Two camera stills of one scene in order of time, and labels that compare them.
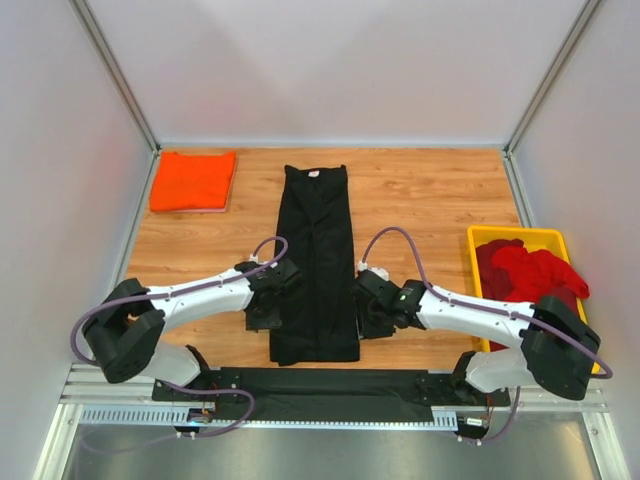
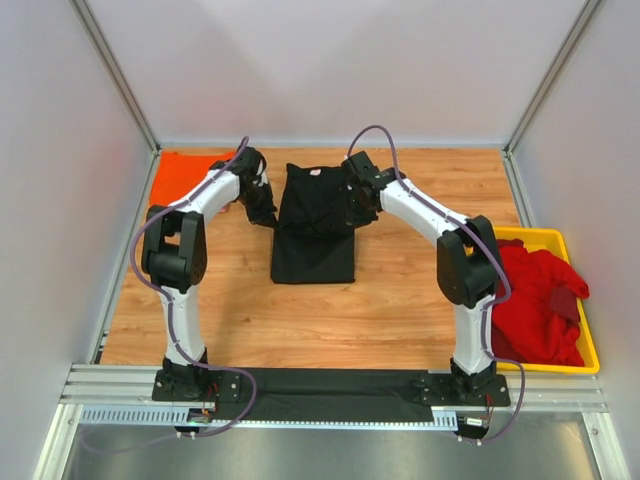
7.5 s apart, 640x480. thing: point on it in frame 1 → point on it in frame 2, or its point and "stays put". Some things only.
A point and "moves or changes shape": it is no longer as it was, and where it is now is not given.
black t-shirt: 319,323 moves or changes shape
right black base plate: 454,390 stays put
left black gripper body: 263,320 → 260,207
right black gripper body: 370,325 → 360,206
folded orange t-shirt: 191,181 stays put
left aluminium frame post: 116,73 stays put
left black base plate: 209,380 stays put
